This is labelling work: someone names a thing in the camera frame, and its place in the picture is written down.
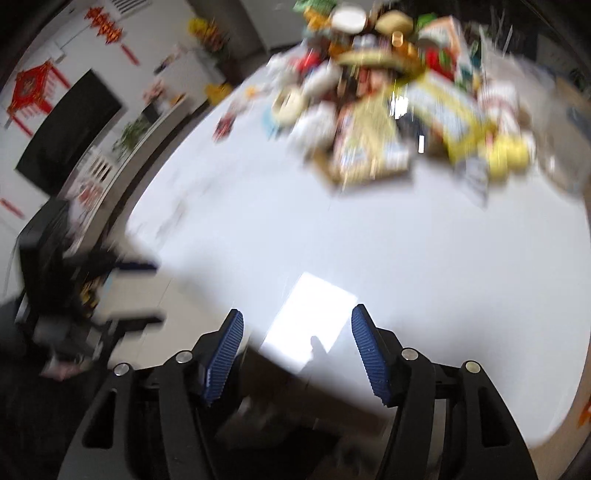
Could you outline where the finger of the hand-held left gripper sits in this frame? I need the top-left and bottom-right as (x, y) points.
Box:
(88, 311), (167, 365)
(69, 251), (158, 278)

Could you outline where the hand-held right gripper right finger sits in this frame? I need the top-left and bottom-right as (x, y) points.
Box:
(351, 304), (539, 480)

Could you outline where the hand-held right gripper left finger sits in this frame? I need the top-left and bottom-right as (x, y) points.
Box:
(55, 308), (245, 480)

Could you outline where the green potted plant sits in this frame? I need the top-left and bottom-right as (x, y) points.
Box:
(113, 117), (151, 160)

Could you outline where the small red packet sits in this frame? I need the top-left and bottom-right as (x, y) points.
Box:
(212, 113), (236, 141)

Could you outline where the white tape roll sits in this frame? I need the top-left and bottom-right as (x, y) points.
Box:
(271, 88), (305, 123)

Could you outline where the yellow snack packet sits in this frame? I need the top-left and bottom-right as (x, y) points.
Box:
(332, 99), (411, 185)

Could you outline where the red hanging paper decoration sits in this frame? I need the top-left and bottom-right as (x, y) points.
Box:
(85, 6), (139, 68)

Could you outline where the yellow flower bunch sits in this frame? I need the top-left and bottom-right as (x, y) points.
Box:
(187, 17), (229, 54)

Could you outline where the yellow round toy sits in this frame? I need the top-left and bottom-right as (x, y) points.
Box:
(487, 134), (532, 178)

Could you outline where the yellow framed flat box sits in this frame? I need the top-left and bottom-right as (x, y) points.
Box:
(406, 74), (490, 162)

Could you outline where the white bottle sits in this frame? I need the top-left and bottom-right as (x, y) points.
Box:
(300, 60), (342, 100)

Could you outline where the clear plastic jar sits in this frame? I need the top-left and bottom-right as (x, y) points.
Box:
(526, 60), (591, 195)

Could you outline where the woven straw tray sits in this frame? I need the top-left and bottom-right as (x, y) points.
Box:
(337, 48), (426, 77)

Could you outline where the white bowl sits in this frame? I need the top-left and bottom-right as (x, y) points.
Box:
(330, 7), (368, 33)

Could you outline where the black wall television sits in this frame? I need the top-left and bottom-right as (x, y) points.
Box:
(16, 69), (123, 195)

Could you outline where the red knot wall decoration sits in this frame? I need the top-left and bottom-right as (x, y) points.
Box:
(4, 62), (72, 137)

